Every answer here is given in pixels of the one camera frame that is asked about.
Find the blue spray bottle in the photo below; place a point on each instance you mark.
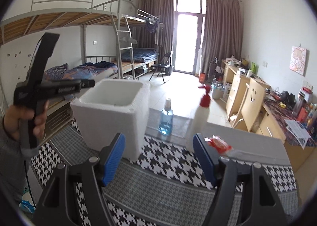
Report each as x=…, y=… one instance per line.
x=166, y=122

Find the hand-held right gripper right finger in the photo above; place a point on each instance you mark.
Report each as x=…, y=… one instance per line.
x=205, y=159

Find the white bucket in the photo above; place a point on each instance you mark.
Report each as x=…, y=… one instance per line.
x=217, y=91

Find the pink wall poster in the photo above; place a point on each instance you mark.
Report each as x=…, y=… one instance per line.
x=298, y=61

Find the light wooden drawer desk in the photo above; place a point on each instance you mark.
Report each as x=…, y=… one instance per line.
x=236, y=92

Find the orange bag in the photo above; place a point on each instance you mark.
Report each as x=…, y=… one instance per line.
x=202, y=78

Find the person's left forearm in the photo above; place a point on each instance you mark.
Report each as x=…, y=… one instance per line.
x=10, y=161

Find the small metal bunk bed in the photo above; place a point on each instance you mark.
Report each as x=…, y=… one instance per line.
x=146, y=15

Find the blue plastic bag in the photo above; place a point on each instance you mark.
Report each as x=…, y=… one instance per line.
x=27, y=206

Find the red snack packet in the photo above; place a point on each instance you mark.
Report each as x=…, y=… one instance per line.
x=219, y=145

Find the hanging dark clothes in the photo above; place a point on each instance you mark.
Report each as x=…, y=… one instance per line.
x=151, y=26

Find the blue plaid bedding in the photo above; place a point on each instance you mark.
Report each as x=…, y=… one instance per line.
x=138, y=54

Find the wide brown curtain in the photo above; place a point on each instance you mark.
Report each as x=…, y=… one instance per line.
x=223, y=32

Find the white wall switch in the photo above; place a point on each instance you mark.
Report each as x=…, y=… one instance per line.
x=264, y=64

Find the black folding chair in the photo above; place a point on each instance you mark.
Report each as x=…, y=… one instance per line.
x=161, y=66

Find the glass balcony door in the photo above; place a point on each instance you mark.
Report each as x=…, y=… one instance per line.
x=188, y=37

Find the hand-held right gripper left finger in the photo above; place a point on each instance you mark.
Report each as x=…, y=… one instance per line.
x=114, y=159

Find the green paper bag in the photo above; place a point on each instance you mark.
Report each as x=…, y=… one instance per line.
x=253, y=67

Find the wooden chair with smiley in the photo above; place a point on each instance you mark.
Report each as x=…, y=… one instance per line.
x=252, y=102

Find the large metal bunk bed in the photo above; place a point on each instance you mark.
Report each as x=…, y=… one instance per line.
x=62, y=18

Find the white pump bottle red cap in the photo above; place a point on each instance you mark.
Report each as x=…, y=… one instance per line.
x=199, y=122

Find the printed paper sheets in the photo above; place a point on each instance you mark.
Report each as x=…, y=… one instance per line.
x=298, y=132

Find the white foam box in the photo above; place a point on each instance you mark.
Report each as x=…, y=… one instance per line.
x=109, y=122

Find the houndstooth tablecloth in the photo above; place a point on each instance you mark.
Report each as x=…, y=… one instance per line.
x=161, y=186

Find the narrow brown curtain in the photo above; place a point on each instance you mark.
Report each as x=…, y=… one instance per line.
x=156, y=25

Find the patterned blue quilt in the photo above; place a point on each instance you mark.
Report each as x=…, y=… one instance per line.
x=81, y=71

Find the steel thermos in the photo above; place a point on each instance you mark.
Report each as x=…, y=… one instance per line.
x=297, y=103

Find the wooden desk with patterned cloth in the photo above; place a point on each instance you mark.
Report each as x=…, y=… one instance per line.
x=275, y=129

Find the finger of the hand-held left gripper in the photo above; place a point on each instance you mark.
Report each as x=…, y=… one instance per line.
x=86, y=84

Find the person's left hand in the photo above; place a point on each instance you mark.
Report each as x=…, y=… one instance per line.
x=14, y=122

